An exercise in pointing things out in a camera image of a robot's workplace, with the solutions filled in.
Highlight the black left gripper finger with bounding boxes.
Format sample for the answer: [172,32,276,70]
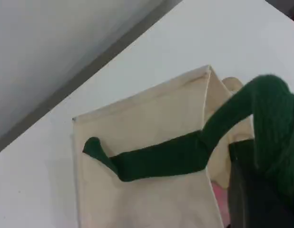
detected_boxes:
[229,140,294,228]

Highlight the pink peach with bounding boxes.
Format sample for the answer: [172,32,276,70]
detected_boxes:
[210,181,231,226]

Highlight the cream canvas bag green handles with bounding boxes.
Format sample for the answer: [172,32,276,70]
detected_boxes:
[70,64,294,228]

